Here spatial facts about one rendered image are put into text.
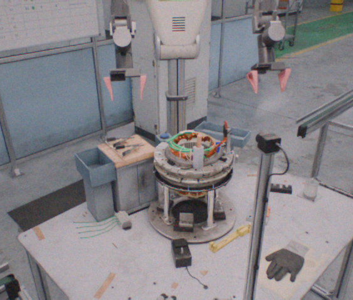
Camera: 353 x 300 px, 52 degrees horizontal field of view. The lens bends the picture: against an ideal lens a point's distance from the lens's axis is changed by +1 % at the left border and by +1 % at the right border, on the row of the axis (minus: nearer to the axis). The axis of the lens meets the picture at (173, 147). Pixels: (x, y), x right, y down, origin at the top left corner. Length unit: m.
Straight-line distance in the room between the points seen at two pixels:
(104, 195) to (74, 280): 0.36
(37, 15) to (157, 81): 1.21
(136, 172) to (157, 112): 2.26
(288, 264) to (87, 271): 0.74
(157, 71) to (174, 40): 1.92
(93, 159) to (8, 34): 1.90
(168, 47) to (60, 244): 0.98
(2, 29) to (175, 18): 1.89
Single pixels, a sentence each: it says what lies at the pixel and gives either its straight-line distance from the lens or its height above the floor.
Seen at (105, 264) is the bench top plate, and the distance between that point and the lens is 1.44.
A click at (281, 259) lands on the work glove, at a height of 0.80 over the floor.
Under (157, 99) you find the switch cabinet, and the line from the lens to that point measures 3.71.
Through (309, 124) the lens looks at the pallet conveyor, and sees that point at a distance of 2.69.
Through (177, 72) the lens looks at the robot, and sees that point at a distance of 1.80.
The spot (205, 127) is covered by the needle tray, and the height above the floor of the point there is 1.03.
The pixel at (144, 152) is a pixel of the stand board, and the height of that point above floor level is 1.06.
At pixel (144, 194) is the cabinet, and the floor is 0.86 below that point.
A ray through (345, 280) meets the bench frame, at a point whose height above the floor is 0.35.
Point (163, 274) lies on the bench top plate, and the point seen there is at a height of 0.78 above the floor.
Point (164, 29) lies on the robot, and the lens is 1.70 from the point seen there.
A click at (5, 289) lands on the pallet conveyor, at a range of 1.52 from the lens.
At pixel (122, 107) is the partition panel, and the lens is 4.10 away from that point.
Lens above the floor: 1.79
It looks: 28 degrees down
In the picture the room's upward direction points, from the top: 1 degrees counter-clockwise
